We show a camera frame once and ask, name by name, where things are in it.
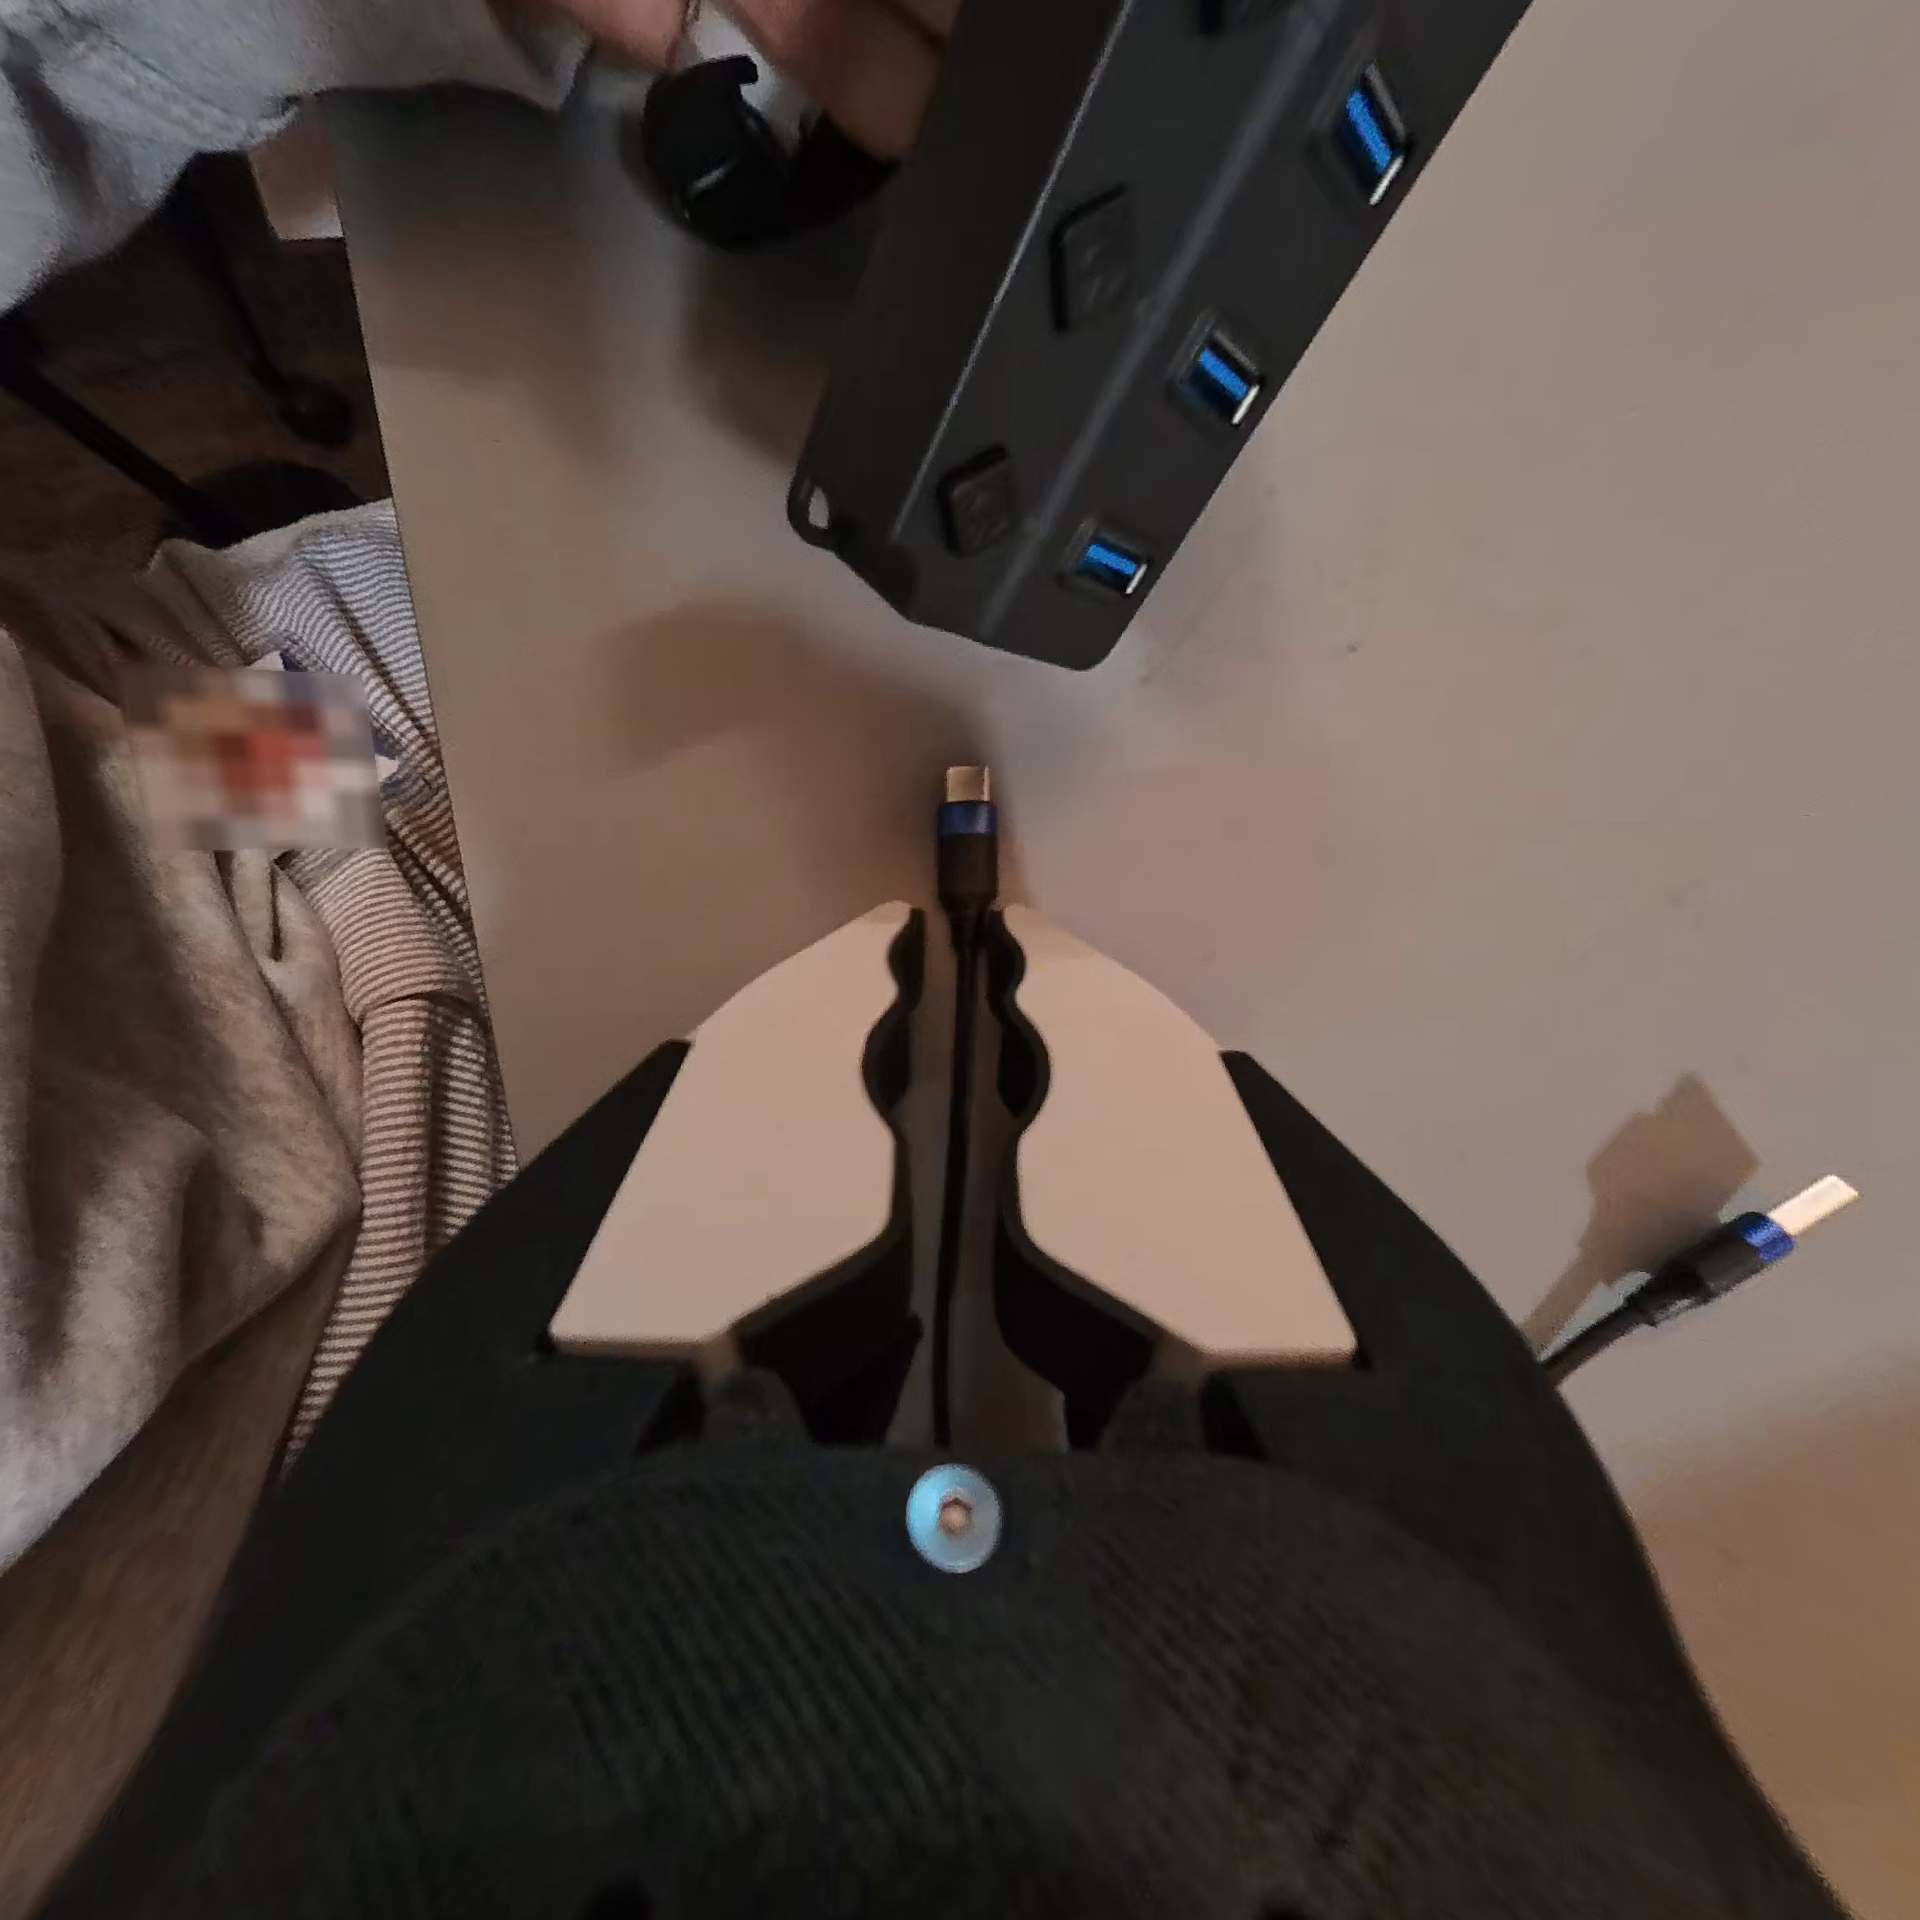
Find person's left forearm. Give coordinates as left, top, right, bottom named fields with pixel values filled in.
left=0, top=0, right=594, bottom=317

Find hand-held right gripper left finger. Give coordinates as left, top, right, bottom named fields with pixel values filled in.
left=550, top=902, right=953, bottom=1447

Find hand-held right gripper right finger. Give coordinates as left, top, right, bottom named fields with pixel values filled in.
left=982, top=902, right=1360, bottom=1449

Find black blue-ringed usb cable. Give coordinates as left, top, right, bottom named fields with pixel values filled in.
left=932, top=761, right=1862, bottom=1449

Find person's left hand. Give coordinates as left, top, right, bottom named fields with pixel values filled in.
left=497, top=0, right=967, bottom=161

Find person's tan trousers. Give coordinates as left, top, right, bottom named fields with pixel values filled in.
left=0, top=1246, right=375, bottom=1920

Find black office chair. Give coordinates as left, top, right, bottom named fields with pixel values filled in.
left=0, top=151, right=394, bottom=550

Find black usb hub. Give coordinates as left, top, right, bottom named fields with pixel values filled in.
left=786, top=0, right=1534, bottom=672

